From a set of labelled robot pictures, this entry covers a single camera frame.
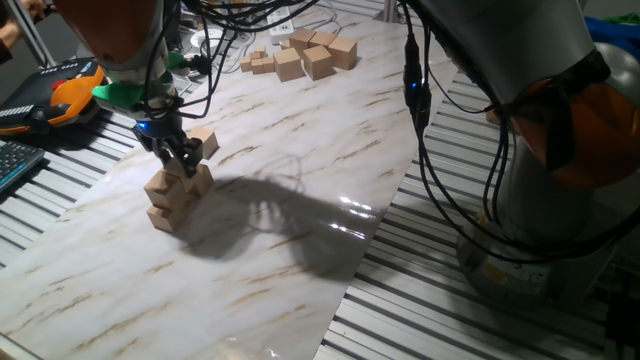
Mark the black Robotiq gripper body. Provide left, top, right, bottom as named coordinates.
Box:
left=131, top=115, right=189, bottom=154

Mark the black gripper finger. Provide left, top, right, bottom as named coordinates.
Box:
left=172, top=136, right=205, bottom=180
left=147, top=147, right=171, bottom=170

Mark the medium light wooden cube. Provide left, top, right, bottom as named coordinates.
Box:
left=163, top=155, right=201, bottom=195
left=191, top=125, right=221, bottom=161
left=143, top=169, right=187, bottom=212
left=192, top=163, right=216, bottom=198
left=146, top=203, right=190, bottom=234

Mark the person's bare hand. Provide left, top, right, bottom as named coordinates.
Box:
left=19, top=0, right=51, bottom=21

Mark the orange black teach pendant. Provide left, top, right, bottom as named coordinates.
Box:
left=0, top=58, right=108, bottom=137

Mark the white round socket hub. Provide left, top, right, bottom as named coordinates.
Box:
left=190, top=27, right=229, bottom=56

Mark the white marble pattern sheet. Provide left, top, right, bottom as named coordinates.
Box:
left=0, top=9, right=469, bottom=360

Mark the large light wooden cube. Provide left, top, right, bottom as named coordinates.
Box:
left=275, top=47, right=307, bottom=84
left=301, top=44, right=336, bottom=82
left=288, top=27, right=318, bottom=56
left=308, top=31, right=339, bottom=50
left=327, top=36, right=359, bottom=72

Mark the black computer keyboard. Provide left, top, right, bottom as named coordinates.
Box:
left=0, top=141, right=47, bottom=195

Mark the white power strip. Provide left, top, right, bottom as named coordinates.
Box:
left=267, top=4, right=296, bottom=45

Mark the thick grey metal strut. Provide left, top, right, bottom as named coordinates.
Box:
left=3, top=0, right=57, bottom=69

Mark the blue fabric bag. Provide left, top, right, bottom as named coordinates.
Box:
left=584, top=15, right=640, bottom=56

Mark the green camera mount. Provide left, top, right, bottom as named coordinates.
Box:
left=91, top=49, right=187, bottom=112

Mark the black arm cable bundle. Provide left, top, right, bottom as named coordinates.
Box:
left=144, top=0, right=640, bottom=266

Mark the aluminium profile post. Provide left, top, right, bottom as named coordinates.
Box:
left=373, top=0, right=407, bottom=25

